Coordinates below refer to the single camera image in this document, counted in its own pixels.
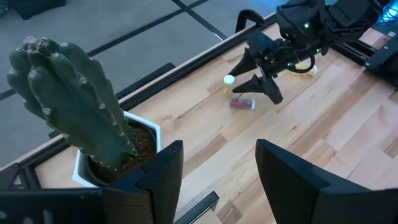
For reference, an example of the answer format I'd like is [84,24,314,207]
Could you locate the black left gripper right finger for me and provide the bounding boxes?
[255,138,373,224]

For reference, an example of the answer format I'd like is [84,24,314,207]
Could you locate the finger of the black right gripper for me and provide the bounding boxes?
[229,48,259,77]
[232,74,284,105]

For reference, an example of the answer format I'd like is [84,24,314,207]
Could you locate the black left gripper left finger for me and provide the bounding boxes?
[99,139,184,224]

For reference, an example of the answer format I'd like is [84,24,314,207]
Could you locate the pale yellow pill vial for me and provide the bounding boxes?
[223,74,236,98]

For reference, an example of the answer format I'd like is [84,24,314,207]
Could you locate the dark red pill vial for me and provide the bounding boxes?
[229,98,257,111]

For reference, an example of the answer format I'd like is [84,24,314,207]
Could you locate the white plant pot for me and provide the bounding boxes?
[72,110,164,189]

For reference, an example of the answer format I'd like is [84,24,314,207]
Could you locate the green cactus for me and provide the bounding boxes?
[6,35,139,172]

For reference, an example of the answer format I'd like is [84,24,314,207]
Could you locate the black cable loop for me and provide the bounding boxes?
[234,8,267,34]

